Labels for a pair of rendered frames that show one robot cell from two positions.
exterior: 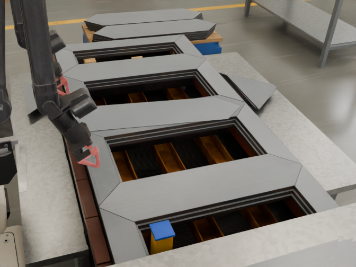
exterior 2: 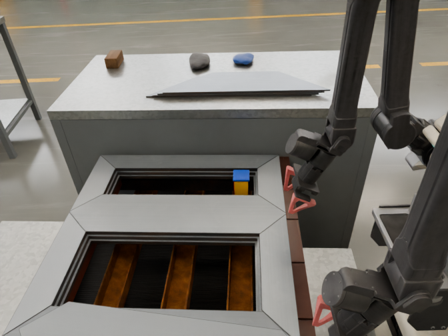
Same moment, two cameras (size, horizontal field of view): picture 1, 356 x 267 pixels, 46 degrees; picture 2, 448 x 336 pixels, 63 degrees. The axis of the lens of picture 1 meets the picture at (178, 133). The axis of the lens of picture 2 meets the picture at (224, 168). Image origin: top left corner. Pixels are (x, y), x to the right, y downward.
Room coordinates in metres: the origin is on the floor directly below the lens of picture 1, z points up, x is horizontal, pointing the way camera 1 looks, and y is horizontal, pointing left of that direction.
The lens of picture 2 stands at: (1.78, 0.44, 1.73)
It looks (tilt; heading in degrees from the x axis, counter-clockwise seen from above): 38 degrees down; 207
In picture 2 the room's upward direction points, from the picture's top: 3 degrees counter-clockwise
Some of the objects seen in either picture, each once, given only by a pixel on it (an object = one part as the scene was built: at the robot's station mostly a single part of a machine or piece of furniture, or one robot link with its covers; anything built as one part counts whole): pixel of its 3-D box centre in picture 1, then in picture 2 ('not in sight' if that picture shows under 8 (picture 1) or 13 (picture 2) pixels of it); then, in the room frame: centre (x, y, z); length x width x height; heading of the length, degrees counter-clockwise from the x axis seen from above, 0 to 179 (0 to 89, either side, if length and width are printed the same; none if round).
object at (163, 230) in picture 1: (161, 231); (241, 177); (0.82, 0.03, 0.88); 0.06 x 0.06 x 0.02; 22
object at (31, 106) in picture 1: (38, 95); not in sight; (1.80, 0.71, 0.70); 0.39 x 0.12 x 0.04; 22
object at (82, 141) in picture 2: not in sight; (217, 208); (0.66, -0.17, 0.50); 1.30 x 0.04 x 1.01; 112
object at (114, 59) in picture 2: not in sight; (114, 59); (0.44, -0.81, 1.08); 0.12 x 0.06 x 0.05; 25
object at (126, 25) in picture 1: (151, 26); not in sight; (2.51, 0.21, 0.82); 0.80 x 0.40 x 0.06; 112
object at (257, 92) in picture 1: (253, 87); not in sight; (1.91, -0.37, 0.77); 0.45 x 0.20 x 0.04; 22
